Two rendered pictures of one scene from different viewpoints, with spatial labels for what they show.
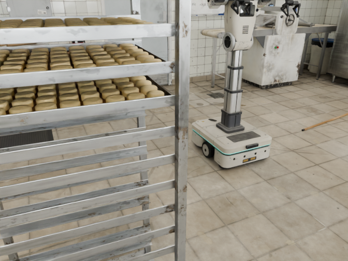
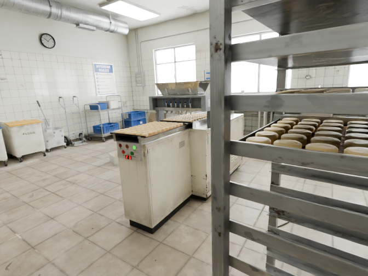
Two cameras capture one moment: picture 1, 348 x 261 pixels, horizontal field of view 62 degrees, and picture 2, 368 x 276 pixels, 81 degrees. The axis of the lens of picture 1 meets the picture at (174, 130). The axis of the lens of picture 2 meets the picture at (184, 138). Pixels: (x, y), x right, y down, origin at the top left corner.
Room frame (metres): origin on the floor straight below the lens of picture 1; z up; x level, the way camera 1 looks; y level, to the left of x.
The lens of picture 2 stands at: (1.43, 0.46, 1.26)
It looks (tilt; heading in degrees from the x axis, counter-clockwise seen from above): 13 degrees down; 239
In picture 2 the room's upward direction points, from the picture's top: 2 degrees counter-clockwise
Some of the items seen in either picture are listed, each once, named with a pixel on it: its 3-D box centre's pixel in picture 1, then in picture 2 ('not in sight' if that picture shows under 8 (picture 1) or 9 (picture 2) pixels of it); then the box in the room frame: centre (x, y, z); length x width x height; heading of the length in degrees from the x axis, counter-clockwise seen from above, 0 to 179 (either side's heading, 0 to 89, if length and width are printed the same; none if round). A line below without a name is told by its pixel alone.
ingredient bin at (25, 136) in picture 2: not in sight; (24, 138); (1.97, -4.80, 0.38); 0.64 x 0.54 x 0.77; 112
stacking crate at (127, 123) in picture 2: not in sight; (134, 121); (-0.64, -5.81, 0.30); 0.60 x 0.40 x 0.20; 25
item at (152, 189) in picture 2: not in sight; (159, 172); (0.61, -1.41, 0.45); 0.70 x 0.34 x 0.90; 27
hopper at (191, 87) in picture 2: not in sight; (182, 88); (0.16, -1.63, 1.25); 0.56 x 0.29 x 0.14; 117
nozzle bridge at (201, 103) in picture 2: not in sight; (183, 110); (0.16, -1.63, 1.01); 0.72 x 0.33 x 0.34; 117
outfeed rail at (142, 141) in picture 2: not in sight; (199, 121); (-0.01, -1.55, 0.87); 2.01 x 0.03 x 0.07; 27
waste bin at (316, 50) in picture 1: (323, 55); not in sight; (5.94, -3.01, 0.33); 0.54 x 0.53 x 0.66; 25
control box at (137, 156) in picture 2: not in sight; (129, 150); (0.93, -1.24, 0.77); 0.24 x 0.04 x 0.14; 117
